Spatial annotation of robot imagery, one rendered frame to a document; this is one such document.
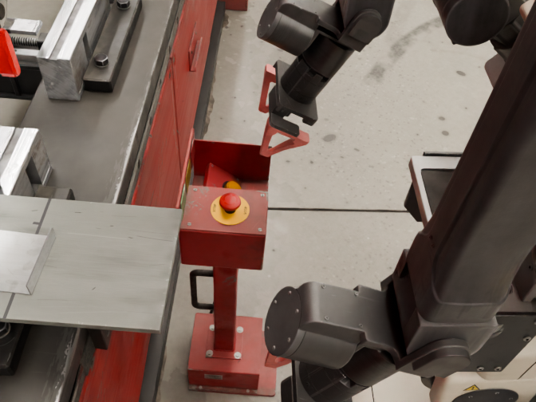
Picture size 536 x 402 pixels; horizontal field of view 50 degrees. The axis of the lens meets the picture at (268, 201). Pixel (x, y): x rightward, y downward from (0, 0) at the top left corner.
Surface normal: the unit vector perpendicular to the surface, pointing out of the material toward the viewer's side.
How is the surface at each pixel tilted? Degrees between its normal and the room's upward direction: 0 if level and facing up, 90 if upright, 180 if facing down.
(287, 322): 63
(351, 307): 22
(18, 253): 0
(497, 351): 90
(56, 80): 90
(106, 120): 0
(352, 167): 0
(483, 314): 90
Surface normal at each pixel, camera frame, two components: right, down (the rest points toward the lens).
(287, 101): 0.51, -0.56
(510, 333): 0.03, 0.77
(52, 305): 0.07, -0.63
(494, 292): 0.09, 0.62
